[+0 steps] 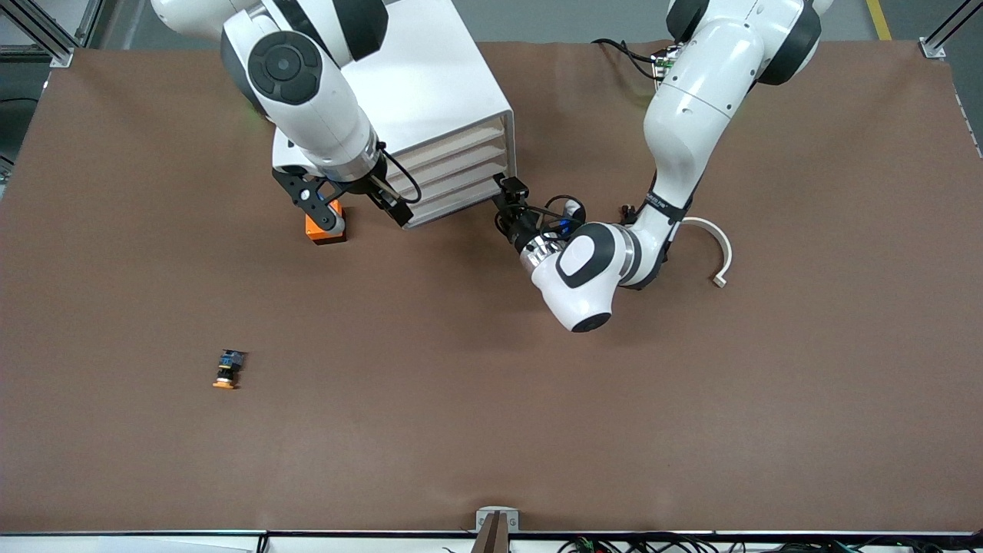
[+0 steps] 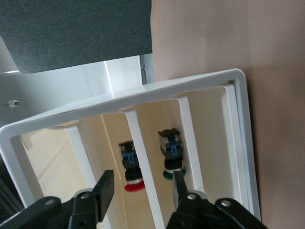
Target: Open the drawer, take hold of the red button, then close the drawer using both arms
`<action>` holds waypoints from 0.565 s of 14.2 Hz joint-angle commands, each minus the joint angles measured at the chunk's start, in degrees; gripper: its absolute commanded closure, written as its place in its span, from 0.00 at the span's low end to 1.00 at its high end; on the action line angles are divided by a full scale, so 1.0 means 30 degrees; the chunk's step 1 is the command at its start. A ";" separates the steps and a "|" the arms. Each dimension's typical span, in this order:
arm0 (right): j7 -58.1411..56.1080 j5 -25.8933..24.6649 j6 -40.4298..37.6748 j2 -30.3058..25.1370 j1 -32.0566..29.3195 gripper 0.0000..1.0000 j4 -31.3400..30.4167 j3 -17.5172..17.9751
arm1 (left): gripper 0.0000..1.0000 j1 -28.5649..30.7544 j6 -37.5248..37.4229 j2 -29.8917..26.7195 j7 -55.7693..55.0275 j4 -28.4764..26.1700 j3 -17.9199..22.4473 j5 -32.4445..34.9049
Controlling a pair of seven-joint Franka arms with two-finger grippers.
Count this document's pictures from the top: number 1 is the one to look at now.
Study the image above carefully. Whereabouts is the orange mushroom push button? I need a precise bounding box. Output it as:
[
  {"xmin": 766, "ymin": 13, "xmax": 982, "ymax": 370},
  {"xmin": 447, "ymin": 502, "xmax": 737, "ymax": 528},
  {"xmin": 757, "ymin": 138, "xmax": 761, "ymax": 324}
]
[{"xmin": 212, "ymin": 349, "xmax": 247, "ymax": 390}]

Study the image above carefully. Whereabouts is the brown table cover mat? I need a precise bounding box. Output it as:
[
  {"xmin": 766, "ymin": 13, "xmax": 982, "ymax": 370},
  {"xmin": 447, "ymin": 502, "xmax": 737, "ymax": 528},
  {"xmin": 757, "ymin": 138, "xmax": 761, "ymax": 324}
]
[{"xmin": 0, "ymin": 38, "xmax": 983, "ymax": 535}]

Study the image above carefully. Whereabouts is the orange button enclosure box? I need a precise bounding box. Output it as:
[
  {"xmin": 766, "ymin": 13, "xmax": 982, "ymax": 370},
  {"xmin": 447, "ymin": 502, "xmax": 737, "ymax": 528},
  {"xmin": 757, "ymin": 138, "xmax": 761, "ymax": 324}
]
[{"xmin": 305, "ymin": 200, "xmax": 347, "ymax": 246}]

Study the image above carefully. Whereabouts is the black arm base cable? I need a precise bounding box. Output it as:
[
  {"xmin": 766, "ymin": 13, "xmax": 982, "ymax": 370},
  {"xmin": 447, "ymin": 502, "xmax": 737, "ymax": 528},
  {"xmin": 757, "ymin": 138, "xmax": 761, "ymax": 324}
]
[{"xmin": 591, "ymin": 38, "xmax": 663, "ymax": 78}]

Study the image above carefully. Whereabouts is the white curved plastic bracket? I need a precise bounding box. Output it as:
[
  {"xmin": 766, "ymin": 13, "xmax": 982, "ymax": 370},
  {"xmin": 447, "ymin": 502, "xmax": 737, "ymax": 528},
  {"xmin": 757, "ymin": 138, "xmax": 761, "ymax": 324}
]
[{"xmin": 680, "ymin": 217, "xmax": 733, "ymax": 290}]

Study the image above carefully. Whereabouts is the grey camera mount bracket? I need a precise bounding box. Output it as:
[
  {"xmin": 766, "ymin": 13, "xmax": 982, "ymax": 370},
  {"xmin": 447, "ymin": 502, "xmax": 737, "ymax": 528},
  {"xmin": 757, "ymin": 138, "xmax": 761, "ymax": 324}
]
[{"xmin": 470, "ymin": 506, "xmax": 521, "ymax": 553}]

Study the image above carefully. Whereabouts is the aluminium frame profile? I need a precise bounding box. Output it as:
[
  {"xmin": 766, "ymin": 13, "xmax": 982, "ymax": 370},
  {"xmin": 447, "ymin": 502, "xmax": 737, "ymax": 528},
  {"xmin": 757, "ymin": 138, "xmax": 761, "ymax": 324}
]
[
  {"xmin": 0, "ymin": 0, "xmax": 104, "ymax": 68},
  {"xmin": 920, "ymin": 0, "xmax": 983, "ymax": 61}
]

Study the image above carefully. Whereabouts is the black cable bundle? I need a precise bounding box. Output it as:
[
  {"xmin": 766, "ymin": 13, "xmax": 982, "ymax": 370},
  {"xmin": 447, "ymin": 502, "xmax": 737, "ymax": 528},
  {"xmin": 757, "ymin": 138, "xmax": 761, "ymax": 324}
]
[{"xmin": 557, "ymin": 532, "xmax": 983, "ymax": 553}]

